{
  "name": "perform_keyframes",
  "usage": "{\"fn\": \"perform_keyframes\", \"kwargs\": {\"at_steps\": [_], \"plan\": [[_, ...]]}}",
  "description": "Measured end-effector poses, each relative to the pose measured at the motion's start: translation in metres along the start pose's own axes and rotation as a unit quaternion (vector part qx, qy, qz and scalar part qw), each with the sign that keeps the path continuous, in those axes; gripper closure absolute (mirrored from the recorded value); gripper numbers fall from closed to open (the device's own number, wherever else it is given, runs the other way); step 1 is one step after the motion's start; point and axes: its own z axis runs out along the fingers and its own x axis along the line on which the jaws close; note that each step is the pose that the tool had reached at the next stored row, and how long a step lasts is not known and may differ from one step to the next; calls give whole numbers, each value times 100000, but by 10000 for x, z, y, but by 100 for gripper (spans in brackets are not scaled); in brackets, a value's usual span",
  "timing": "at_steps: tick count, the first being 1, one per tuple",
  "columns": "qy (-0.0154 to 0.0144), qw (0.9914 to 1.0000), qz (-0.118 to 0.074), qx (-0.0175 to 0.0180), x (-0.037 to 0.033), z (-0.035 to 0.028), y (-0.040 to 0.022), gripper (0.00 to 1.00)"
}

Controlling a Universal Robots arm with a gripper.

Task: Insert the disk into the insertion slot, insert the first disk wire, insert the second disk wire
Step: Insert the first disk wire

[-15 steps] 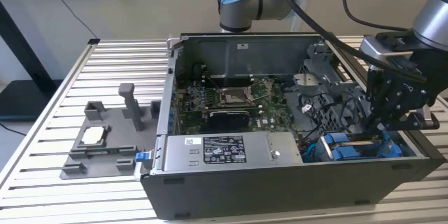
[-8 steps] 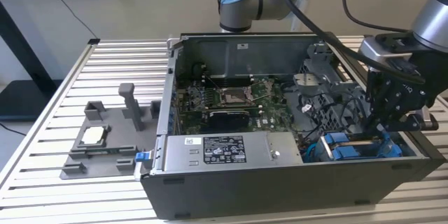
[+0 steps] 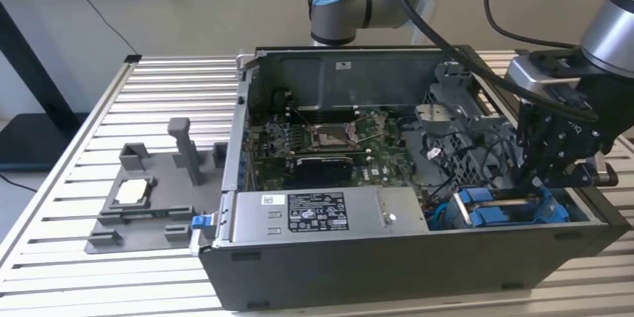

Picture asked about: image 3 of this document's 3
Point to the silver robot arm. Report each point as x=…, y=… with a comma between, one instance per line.
x=346, y=12

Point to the black RAM slot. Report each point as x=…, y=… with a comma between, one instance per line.
x=332, y=149
x=332, y=154

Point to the black table corner cap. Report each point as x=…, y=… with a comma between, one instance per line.
x=133, y=59
x=521, y=52

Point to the green motherboard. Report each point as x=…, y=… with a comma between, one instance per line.
x=386, y=153

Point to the silver power supply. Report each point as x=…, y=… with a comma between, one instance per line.
x=406, y=202

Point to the silver thumb screw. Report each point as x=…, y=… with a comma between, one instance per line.
x=390, y=217

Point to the CPU socket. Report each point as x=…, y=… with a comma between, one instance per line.
x=328, y=139

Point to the black graphics card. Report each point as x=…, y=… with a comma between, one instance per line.
x=322, y=170

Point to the thin metal locking lever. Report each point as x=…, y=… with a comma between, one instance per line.
x=302, y=114

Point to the black open PC case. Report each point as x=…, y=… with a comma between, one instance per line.
x=346, y=268

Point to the blue case latch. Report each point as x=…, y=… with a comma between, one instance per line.
x=199, y=221

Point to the grey parts rack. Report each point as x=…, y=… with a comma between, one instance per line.
x=163, y=183

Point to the silver CPU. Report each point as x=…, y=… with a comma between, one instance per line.
x=131, y=191

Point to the black monitor stand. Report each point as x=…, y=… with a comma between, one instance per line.
x=35, y=142

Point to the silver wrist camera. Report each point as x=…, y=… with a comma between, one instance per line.
x=533, y=74

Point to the grey metal drive bracket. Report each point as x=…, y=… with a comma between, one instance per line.
x=436, y=113

